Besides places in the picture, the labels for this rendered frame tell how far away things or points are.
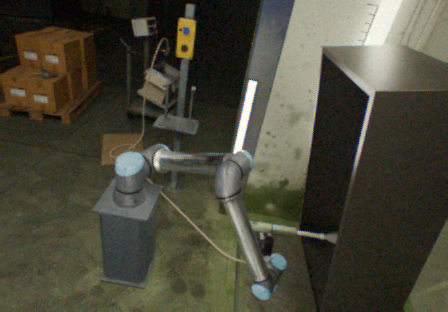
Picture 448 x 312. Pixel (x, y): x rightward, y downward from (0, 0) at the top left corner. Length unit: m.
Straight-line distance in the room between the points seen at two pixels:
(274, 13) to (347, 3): 0.42
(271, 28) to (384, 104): 1.14
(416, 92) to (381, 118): 0.11
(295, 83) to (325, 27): 0.38
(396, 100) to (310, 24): 1.11
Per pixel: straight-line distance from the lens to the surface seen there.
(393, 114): 0.94
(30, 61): 4.30
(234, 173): 1.22
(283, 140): 2.16
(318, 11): 1.93
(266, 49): 1.92
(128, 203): 1.68
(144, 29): 3.76
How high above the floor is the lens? 1.83
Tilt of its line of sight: 30 degrees down
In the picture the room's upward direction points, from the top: 11 degrees clockwise
